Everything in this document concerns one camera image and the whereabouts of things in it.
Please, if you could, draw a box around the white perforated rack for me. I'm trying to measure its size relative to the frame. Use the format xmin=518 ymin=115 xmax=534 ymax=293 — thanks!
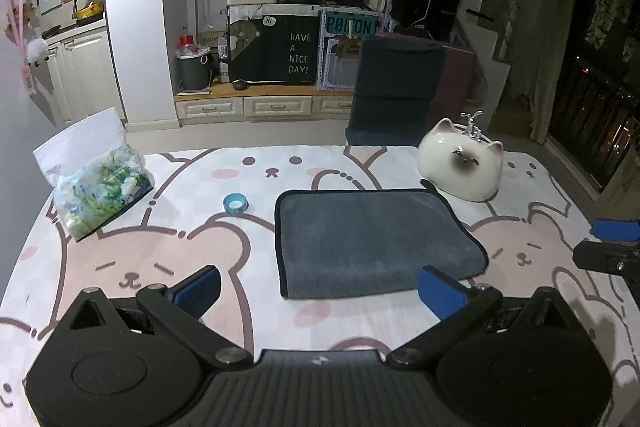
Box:
xmin=317 ymin=6 xmax=382 ymax=90

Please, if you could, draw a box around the grey towel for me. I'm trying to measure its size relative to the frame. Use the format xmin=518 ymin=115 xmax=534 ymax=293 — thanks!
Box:
xmin=274 ymin=189 xmax=490 ymax=301

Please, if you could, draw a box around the blue tape roll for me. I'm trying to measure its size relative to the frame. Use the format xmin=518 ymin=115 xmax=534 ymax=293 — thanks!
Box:
xmin=223 ymin=193 xmax=250 ymax=214

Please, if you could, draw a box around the pink strap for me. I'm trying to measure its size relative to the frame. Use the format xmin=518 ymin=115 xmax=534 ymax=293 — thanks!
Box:
xmin=0 ymin=0 xmax=39 ymax=96

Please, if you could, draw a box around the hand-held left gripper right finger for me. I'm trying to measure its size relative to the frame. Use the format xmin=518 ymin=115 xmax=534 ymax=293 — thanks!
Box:
xmin=387 ymin=265 xmax=587 ymax=370

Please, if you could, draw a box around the dark balcony railing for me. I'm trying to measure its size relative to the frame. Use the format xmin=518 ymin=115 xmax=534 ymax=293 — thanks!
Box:
xmin=549 ymin=56 xmax=640 ymax=194

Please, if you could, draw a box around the white stair unit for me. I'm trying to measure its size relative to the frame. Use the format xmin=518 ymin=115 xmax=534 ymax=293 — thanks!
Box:
xmin=459 ymin=0 xmax=514 ymax=108

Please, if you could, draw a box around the white plush toy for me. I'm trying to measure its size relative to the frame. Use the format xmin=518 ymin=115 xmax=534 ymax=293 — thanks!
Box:
xmin=25 ymin=38 xmax=51 ymax=66

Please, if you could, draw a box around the white cat ceramic figurine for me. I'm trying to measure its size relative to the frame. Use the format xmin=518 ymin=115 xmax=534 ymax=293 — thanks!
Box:
xmin=417 ymin=117 xmax=505 ymax=203

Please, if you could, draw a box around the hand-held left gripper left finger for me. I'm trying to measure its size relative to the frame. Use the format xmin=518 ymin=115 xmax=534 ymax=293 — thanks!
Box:
xmin=59 ymin=265 xmax=254 ymax=370

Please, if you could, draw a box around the black printed cover cloth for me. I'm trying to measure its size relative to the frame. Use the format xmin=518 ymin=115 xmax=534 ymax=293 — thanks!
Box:
xmin=227 ymin=14 xmax=321 ymax=84

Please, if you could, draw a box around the bear print tablecloth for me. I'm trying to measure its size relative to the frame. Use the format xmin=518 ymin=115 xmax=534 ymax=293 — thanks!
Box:
xmin=0 ymin=144 xmax=640 ymax=427

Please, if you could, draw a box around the yellow kettle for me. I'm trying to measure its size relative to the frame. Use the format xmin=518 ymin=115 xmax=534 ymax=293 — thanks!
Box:
xmin=74 ymin=1 xmax=104 ymax=21

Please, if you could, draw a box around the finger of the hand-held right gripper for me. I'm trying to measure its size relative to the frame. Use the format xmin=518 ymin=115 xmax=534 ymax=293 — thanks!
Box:
xmin=572 ymin=240 xmax=640 ymax=279
xmin=591 ymin=219 xmax=640 ymax=242

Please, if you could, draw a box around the maroon cloth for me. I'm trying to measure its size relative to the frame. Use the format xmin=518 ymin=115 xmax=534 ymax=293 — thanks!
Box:
xmin=434 ymin=39 xmax=482 ymax=124

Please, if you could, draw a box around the grey trash bin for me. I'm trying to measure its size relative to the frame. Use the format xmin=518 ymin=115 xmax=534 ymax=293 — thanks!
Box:
xmin=175 ymin=51 xmax=211 ymax=91

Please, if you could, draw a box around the white drawer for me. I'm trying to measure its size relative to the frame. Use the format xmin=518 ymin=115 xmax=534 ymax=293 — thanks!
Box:
xmin=312 ymin=95 xmax=354 ymax=116
xmin=244 ymin=96 xmax=311 ymax=117
xmin=182 ymin=99 xmax=244 ymax=118

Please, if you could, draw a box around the teal sign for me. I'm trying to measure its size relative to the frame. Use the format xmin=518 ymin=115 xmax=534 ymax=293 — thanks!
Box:
xmin=325 ymin=17 xmax=376 ymax=37

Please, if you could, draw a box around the clear plastic bag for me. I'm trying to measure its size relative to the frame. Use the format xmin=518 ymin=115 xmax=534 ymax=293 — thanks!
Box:
xmin=32 ymin=107 xmax=155 ymax=241

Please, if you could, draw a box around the silver ornament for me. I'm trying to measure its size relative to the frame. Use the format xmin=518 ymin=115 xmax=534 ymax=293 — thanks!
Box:
xmin=460 ymin=110 xmax=485 ymax=142

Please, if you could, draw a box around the wooden ledge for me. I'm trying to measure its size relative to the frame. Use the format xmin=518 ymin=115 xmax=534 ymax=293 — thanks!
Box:
xmin=174 ymin=83 xmax=356 ymax=98

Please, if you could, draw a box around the white kitchen cabinet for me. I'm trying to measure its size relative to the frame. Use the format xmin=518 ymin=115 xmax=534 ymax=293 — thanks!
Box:
xmin=42 ymin=26 xmax=126 ymax=124

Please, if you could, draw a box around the dark grey chair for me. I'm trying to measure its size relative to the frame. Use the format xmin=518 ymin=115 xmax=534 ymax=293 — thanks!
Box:
xmin=344 ymin=37 xmax=447 ymax=148

